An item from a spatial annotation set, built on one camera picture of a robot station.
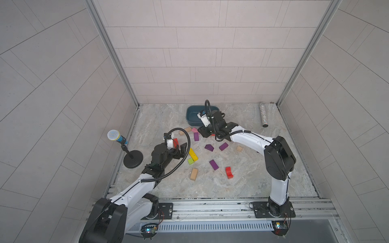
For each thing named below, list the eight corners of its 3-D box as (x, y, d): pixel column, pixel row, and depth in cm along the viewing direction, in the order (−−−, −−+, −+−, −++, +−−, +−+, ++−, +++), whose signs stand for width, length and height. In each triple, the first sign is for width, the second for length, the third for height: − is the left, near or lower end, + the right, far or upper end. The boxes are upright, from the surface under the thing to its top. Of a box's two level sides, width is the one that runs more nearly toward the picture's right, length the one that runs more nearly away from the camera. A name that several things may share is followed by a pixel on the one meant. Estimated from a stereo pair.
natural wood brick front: (189, 179, 83) (189, 178, 81) (192, 168, 87) (192, 167, 85) (195, 181, 82) (195, 180, 81) (198, 170, 86) (198, 168, 85)
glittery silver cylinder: (262, 127, 105) (263, 124, 103) (258, 105, 119) (260, 102, 116) (267, 127, 105) (269, 125, 102) (263, 105, 119) (264, 102, 116)
